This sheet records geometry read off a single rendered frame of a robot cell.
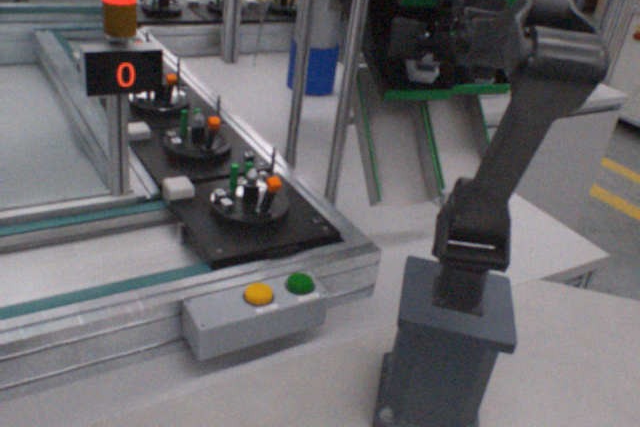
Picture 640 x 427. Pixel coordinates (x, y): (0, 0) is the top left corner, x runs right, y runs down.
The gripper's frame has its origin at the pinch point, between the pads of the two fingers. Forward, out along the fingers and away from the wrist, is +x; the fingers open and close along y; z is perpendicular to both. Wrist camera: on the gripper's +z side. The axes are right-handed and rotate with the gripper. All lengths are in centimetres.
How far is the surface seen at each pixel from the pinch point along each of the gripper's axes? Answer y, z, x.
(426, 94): -2.0, -8.4, 3.2
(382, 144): 0.7, -19.0, 13.1
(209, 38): 21, -2, 130
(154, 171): 42, -29, 25
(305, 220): 16.1, -32.8, 6.6
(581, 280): -49, -45, 10
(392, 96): 4.4, -9.3, 2.8
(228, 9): 17, 8, 118
